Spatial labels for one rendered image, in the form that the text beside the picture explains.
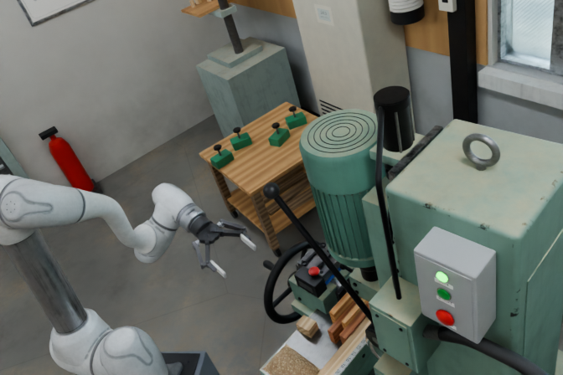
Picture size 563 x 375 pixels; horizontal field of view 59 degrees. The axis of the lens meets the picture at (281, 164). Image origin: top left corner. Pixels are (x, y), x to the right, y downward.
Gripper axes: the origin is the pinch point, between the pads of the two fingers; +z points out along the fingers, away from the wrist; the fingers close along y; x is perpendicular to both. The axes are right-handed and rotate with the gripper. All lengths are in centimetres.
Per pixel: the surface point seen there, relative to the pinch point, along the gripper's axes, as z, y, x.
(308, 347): 38.4, -10.1, -14.9
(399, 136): 39, 6, -85
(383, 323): 54, -11, -59
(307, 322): 34.1, -5.9, -16.7
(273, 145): -64, 83, 62
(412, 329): 58, -10, -64
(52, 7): -244, 60, 47
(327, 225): 32, 0, -56
